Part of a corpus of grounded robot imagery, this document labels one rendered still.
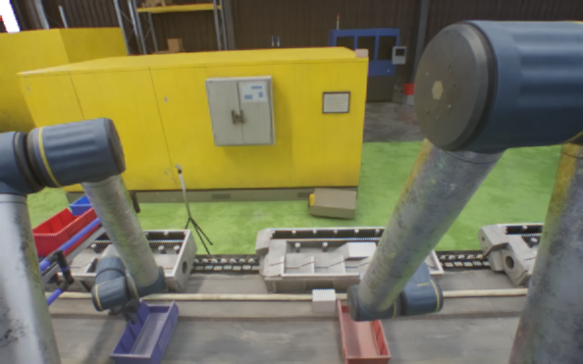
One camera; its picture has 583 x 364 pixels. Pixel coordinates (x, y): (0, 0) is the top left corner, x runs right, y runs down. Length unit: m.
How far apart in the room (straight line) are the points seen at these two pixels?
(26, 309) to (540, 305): 0.95
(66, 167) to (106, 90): 3.48
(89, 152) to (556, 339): 0.97
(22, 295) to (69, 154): 0.31
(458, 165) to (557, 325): 0.32
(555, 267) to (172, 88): 3.74
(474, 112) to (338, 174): 3.68
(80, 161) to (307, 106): 3.07
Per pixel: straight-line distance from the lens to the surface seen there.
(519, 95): 0.37
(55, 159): 0.82
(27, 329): 0.82
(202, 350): 1.74
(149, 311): 1.95
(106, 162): 0.82
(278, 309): 1.81
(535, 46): 0.40
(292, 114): 3.67
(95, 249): 2.33
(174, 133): 4.05
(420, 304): 1.00
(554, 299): 0.64
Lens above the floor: 2.15
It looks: 28 degrees down
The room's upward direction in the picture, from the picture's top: 2 degrees counter-clockwise
